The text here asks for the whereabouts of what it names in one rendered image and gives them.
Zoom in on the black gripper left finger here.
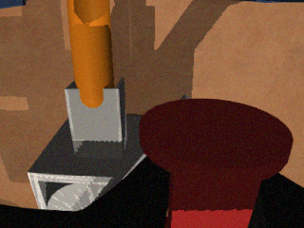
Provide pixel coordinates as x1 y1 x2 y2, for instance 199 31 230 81
0 156 171 228

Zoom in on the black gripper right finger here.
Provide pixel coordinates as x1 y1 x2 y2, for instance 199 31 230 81
247 172 304 228

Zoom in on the grey and red crank handle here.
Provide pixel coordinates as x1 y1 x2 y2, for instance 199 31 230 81
104 94 294 228

